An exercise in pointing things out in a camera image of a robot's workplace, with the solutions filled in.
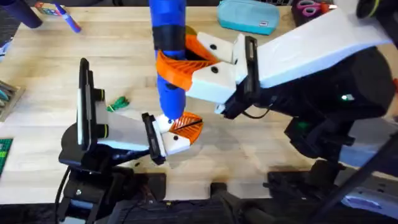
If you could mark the black upright wrist plate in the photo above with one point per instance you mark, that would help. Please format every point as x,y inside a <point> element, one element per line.
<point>84,102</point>

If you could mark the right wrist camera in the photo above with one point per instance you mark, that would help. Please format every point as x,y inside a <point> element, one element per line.
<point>234,107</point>

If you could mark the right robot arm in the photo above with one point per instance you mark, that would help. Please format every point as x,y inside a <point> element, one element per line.
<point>323,140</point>

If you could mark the green toy vegetable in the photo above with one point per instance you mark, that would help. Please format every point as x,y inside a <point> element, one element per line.
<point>119,103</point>

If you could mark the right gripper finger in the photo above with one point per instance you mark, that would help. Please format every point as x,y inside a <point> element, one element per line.
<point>211,84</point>
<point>217,48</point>

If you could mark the teal zip pouch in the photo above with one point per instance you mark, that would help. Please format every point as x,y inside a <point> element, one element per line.
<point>245,17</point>

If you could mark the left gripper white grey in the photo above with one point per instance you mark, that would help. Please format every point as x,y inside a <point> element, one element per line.
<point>124,133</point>

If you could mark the black slanted pole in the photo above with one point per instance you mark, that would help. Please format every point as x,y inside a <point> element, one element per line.
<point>351,186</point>

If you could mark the blue marker pen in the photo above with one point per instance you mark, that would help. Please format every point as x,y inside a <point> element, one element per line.
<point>70,20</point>

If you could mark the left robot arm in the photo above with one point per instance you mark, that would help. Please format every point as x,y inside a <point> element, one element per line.
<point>87,189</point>

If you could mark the dark blue cylinder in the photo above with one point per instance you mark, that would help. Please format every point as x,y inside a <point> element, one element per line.
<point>18,11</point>

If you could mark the wooden tray with tools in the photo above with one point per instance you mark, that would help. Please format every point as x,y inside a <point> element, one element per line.
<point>9,99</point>

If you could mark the small colourful box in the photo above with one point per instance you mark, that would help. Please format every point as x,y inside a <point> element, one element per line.
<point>46,9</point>

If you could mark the green board with blocks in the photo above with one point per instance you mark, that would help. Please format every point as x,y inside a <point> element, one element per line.
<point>4,154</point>

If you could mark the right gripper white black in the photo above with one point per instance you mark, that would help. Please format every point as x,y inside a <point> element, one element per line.
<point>311,53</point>

